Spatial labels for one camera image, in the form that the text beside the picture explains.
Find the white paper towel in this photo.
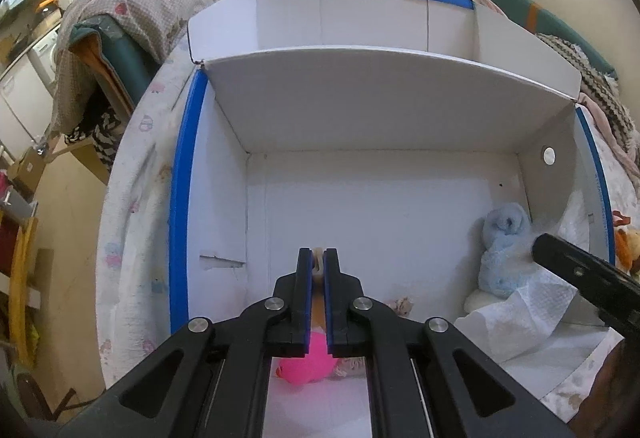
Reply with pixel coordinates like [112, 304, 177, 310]
[454, 193, 602, 363]

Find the pink fluffy soft object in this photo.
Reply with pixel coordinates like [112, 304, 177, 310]
[276, 331, 337, 386]

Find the beige lace scrunchie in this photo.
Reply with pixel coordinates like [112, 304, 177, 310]
[385, 296, 414, 319]

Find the beige rubbery soft piece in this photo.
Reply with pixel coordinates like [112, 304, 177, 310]
[311, 247, 326, 332]

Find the brown orange plush toy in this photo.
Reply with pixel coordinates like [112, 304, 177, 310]
[613, 210, 640, 280]

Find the white patterned bed quilt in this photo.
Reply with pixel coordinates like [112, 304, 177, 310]
[94, 0, 640, 424]

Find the striped crochet blanket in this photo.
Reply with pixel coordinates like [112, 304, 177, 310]
[536, 33, 639, 158]

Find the yellow wooden chair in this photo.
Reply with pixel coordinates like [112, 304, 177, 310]
[1, 216, 38, 368]

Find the wooden side table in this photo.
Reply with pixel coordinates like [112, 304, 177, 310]
[43, 136, 111, 184]

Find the white cardboard box blue trim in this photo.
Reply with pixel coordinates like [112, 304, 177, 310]
[168, 0, 618, 438]

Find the small cardboard box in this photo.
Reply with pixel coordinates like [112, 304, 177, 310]
[8, 148, 46, 196]

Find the black white zigzag cloth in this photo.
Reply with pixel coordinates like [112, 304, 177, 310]
[64, 106, 125, 172]

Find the teal cushion orange stripe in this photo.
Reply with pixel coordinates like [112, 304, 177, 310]
[491, 0, 617, 78]

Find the white washing machine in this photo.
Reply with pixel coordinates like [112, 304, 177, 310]
[28, 26, 60, 94]

